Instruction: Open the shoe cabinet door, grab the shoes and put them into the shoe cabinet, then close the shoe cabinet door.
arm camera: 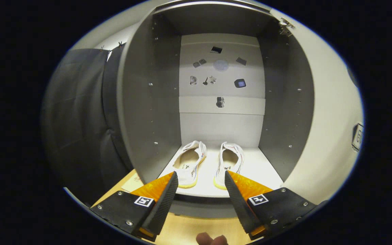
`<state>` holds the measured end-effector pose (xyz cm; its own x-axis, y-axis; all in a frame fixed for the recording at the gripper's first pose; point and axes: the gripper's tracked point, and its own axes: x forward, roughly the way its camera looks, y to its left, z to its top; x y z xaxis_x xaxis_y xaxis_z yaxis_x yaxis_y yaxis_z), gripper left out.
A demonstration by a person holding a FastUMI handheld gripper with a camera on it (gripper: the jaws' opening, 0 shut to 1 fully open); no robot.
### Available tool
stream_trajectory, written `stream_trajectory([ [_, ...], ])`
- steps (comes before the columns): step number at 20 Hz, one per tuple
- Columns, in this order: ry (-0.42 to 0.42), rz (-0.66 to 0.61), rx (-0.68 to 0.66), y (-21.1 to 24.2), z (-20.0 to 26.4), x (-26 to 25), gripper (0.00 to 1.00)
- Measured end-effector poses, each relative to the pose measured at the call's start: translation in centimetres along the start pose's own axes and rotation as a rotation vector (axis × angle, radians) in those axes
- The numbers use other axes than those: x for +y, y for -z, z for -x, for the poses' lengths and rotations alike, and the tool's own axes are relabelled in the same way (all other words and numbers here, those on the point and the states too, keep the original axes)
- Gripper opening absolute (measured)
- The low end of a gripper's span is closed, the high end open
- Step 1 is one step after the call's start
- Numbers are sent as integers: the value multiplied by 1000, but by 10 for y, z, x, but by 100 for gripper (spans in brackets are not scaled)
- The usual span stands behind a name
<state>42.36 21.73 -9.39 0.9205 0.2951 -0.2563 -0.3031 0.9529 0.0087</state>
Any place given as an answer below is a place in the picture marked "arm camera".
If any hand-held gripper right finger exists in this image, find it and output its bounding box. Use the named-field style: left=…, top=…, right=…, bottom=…
left=224, top=170, right=317, bottom=240

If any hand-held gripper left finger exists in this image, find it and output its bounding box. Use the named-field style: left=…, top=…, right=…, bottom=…
left=90, top=171, right=179, bottom=242

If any white canvas shoe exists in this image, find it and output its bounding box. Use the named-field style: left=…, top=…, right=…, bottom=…
left=172, top=141, right=207, bottom=189
left=213, top=142, right=245, bottom=190

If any grey shoe cabinet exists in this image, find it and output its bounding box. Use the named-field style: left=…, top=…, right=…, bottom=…
left=117, top=0, right=315, bottom=218

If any beige hardcover book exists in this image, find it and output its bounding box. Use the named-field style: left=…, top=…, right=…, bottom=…
left=121, top=175, right=145, bottom=193

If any black backdrop cloth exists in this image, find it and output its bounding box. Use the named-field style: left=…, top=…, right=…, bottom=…
left=41, top=43, right=138, bottom=206

